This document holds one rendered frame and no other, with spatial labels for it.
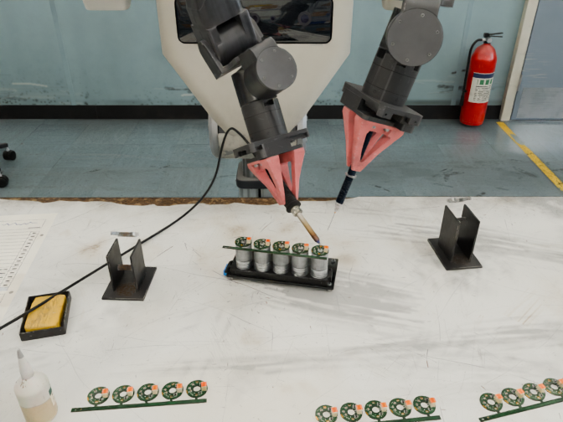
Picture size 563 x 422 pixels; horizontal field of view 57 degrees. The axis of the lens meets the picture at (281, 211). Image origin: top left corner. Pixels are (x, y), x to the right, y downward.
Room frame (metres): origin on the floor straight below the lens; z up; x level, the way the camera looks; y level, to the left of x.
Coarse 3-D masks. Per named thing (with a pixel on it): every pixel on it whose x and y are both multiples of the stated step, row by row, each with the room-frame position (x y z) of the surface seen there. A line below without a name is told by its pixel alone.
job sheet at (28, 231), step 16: (0, 224) 0.76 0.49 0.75; (16, 224) 0.76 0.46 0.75; (32, 224) 0.76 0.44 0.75; (48, 224) 0.76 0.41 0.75; (0, 240) 0.71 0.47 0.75; (16, 240) 0.71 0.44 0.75; (32, 240) 0.71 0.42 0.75; (0, 256) 0.66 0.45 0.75; (16, 256) 0.66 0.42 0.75; (32, 256) 0.66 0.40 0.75; (0, 272) 0.62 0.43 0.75; (16, 272) 0.62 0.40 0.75; (0, 288) 0.59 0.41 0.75; (16, 288) 0.59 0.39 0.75; (0, 304) 0.55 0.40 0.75; (0, 320) 0.52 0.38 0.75
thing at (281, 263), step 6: (282, 246) 0.60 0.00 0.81; (288, 252) 0.60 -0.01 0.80; (276, 258) 0.60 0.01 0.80; (282, 258) 0.59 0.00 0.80; (288, 258) 0.60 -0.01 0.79; (276, 264) 0.60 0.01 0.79; (282, 264) 0.59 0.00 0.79; (288, 264) 0.60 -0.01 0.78; (276, 270) 0.60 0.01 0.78; (282, 270) 0.59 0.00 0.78; (288, 270) 0.60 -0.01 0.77
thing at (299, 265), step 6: (294, 252) 0.59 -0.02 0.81; (294, 258) 0.59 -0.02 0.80; (300, 258) 0.59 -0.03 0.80; (306, 258) 0.59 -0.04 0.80; (294, 264) 0.59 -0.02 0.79; (300, 264) 0.59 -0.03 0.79; (306, 264) 0.59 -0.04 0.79; (294, 270) 0.59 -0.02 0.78; (300, 270) 0.59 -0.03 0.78; (306, 270) 0.59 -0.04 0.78
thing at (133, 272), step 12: (108, 252) 0.58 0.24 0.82; (120, 252) 0.62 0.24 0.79; (132, 252) 0.58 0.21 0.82; (108, 264) 0.58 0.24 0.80; (120, 264) 0.61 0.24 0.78; (132, 264) 0.57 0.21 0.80; (144, 264) 0.62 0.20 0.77; (120, 276) 0.60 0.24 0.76; (132, 276) 0.61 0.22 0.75; (144, 276) 0.61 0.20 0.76; (108, 288) 0.58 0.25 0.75; (120, 288) 0.58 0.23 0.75; (132, 288) 0.58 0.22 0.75; (144, 288) 0.58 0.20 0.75; (120, 300) 0.56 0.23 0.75; (132, 300) 0.56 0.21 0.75
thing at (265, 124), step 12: (252, 108) 0.71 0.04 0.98; (264, 108) 0.71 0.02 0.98; (276, 108) 0.72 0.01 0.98; (252, 120) 0.70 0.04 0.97; (264, 120) 0.70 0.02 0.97; (276, 120) 0.70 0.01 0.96; (252, 132) 0.70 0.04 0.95; (264, 132) 0.69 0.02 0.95; (276, 132) 0.69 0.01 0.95; (288, 132) 0.70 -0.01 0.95; (300, 132) 0.71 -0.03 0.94; (252, 144) 0.66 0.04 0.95; (240, 156) 0.69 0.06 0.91
